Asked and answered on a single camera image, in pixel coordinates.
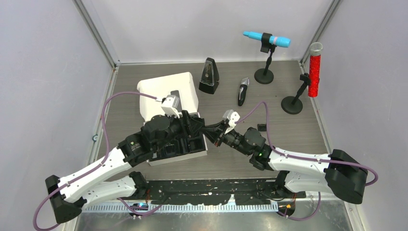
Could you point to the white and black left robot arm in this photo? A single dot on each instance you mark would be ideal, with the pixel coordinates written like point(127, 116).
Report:
point(69, 195)

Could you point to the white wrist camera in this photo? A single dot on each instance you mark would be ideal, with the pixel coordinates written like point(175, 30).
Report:
point(169, 105)
point(231, 118)

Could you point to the blue microphone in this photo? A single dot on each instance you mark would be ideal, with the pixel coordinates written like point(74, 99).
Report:
point(265, 37)

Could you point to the black metronome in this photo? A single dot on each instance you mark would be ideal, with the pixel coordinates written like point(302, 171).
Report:
point(209, 81)

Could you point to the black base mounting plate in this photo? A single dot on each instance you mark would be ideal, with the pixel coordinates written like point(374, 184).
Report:
point(215, 192)

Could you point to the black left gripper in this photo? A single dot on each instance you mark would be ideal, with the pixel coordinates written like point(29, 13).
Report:
point(188, 125)

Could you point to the black stand of red microphone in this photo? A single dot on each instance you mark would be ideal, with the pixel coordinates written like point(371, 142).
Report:
point(292, 104)

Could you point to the black and silver hair clipper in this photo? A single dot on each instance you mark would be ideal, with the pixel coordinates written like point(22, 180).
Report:
point(242, 91)

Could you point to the red glitter microphone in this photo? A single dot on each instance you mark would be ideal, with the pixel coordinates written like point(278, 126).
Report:
point(314, 68)

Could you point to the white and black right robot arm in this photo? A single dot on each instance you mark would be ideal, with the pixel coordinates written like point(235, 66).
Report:
point(337, 173)

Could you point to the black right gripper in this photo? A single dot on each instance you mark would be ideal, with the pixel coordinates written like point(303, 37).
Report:
point(214, 134)

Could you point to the white box with black tray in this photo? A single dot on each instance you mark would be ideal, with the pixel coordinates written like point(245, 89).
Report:
point(174, 93)

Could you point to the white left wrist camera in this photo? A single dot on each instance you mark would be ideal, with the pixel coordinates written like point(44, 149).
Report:
point(169, 105)

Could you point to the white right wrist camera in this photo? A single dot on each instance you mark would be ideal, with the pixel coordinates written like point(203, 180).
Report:
point(231, 118)

